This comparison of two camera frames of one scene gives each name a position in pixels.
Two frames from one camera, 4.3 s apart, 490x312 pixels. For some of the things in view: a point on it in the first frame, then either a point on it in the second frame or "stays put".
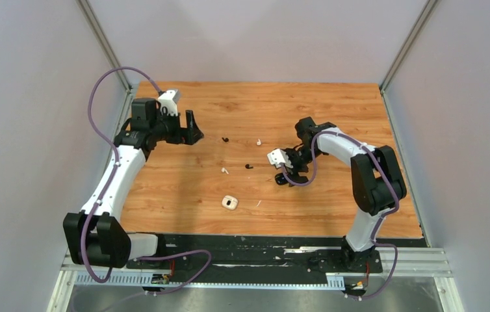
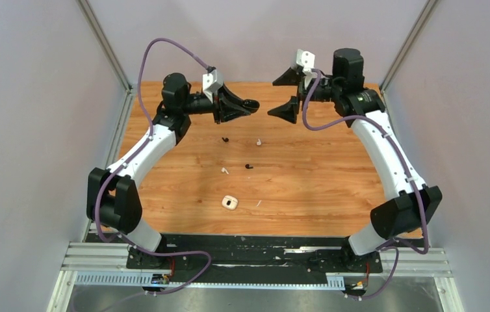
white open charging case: (229, 202) stays put
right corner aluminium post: (407, 47) stays put
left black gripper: (188, 136) to (225, 112)
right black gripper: (295, 170) to (292, 77)
